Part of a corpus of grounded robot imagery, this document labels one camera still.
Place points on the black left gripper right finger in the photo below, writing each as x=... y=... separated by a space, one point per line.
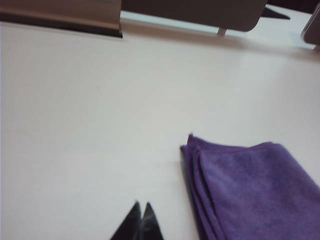
x=150 y=225

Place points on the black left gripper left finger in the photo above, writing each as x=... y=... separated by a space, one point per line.
x=130 y=225

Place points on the purple microfibre cloth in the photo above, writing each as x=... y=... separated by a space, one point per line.
x=250 y=195

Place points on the wide brown desk divider panel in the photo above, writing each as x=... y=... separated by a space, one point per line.
x=195 y=12

